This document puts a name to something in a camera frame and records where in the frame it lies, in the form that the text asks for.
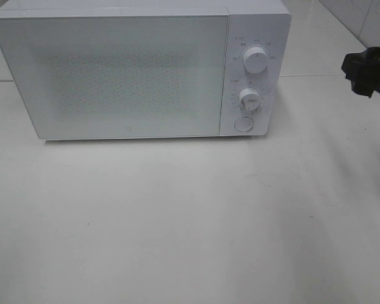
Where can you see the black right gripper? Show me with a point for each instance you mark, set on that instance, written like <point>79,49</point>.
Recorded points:
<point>363,70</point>

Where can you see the white timer knob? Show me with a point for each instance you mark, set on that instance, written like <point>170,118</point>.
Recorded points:
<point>249,99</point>

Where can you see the round white door button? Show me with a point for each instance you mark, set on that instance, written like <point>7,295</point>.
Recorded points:
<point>244,124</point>

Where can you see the white microwave door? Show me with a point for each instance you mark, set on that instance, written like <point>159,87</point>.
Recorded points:
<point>106,78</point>

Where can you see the upper white power knob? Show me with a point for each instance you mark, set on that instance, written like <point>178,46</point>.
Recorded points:
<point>255,59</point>

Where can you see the white microwave oven body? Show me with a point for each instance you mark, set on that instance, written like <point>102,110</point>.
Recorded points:
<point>250,23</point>

